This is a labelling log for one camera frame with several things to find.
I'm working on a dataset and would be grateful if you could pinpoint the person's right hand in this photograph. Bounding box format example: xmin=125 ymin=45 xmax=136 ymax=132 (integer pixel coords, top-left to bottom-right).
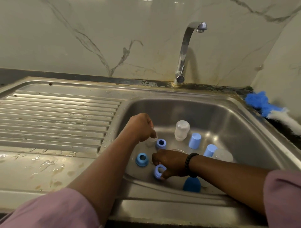
xmin=151 ymin=149 xmax=189 ymax=180

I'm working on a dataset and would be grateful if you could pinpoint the person's left hand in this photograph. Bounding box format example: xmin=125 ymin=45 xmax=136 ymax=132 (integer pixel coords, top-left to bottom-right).
xmin=120 ymin=113 xmax=157 ymax=144

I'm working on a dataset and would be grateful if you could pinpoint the dark blue dome cap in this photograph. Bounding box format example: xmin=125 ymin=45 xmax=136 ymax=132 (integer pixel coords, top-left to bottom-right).
xmin=183 ymin=176 xmax=202 ymax=193

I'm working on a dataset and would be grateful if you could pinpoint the blue cylindrical bottle cap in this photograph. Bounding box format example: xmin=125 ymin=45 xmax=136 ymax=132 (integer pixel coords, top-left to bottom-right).
xmin=203 ymin=144 xmax=218 ymax=158
xmin=188 ymin=133 xmax=202 ymax=150

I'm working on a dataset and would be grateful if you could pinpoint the cartoon print baby bottle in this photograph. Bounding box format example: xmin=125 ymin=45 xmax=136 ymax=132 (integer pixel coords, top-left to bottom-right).
xmin=174 ymin=120 xmax=191 ymax=142

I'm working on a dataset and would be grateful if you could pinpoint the translucent bottle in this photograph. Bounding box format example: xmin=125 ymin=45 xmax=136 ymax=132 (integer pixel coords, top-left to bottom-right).
xmin=214 ymin=148 xmax=234 ymax=163

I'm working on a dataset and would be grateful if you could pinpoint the blue and white bottle brush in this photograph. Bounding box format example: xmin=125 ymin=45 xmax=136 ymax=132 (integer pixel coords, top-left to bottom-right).
xmin=245 ymin=91 xmax=301 ymax=136

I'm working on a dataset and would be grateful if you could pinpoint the person's right forearm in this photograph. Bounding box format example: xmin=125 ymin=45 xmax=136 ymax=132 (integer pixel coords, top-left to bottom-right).
xmin=190 ymin=155 xmax=271 ymax=214

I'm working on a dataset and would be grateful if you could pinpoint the person's left forearm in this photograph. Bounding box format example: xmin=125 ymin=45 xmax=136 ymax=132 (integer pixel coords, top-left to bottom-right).
xmin=68 ymin=132 xmax=142 ymax=221

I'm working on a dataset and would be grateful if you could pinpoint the chrome sink faucet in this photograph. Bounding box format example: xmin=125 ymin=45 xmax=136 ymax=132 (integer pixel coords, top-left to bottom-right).
xmin=174 ymin=21 xmax=208 ymax=86

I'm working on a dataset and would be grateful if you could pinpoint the stainless steel sink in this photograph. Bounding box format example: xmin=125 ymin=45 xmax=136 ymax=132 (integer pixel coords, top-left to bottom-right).
xmin=0 ymin=76 xmax=301 ymax=228

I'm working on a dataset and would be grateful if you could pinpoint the pink shirt sleeve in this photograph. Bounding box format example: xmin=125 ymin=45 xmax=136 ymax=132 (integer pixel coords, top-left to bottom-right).
xmin=262 ymin=169 xmax=301 ymax=228
xmin=0 ymin=188 xmax=102 ymax=228

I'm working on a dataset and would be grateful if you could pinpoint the black bead bracelet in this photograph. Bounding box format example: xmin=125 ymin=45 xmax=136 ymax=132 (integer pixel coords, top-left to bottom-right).
xmin=184 ymin=153 xmax=199 ymax=178

